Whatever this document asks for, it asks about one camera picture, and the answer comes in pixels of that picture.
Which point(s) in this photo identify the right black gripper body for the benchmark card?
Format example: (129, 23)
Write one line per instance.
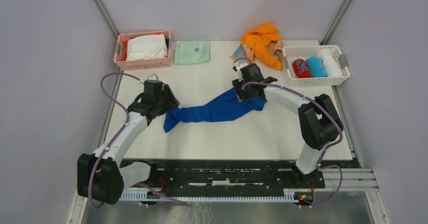
(243, 94)

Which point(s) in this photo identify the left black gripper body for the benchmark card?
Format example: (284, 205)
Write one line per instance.
(166, 102)

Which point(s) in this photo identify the blue microfiber towel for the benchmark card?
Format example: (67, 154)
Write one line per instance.
(224, 108)

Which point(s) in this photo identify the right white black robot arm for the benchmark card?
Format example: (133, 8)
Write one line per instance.
(320, 124)

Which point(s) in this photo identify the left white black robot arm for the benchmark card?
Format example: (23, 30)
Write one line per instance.
(100, 175)

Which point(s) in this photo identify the pink plastic basket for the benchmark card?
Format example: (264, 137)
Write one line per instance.
(121, 47)

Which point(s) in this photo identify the patterned peach towel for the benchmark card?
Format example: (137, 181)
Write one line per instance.
(275, 48)

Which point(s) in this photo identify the orange crumpled towel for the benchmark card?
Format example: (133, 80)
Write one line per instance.
(258, 40)

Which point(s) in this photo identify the white plastic basket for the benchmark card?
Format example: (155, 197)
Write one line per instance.
(292, 53)

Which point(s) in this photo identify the red rolled towel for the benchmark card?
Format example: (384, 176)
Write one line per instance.
(301, 69)

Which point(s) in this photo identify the white towel in pink basket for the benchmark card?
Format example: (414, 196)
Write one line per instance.
(147, 47)

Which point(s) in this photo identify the mint green folded towel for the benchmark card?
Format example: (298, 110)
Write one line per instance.
(192, 52)

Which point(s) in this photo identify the light blue rolled towel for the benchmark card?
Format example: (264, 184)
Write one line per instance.
(316, 68)

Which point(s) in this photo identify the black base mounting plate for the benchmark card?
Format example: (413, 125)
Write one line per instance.
(230, 178)

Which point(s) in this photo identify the white rolled towel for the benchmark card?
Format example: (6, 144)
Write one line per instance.
(330, 65)

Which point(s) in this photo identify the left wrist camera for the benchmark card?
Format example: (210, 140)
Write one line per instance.
(152, 78)

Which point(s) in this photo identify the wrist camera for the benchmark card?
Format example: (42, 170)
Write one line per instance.
(238, 66)
(152, 78)

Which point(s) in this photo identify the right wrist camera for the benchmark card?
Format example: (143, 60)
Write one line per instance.
(238, 66)

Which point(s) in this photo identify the white slotted cable duct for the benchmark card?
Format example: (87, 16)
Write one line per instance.
(143, 195)

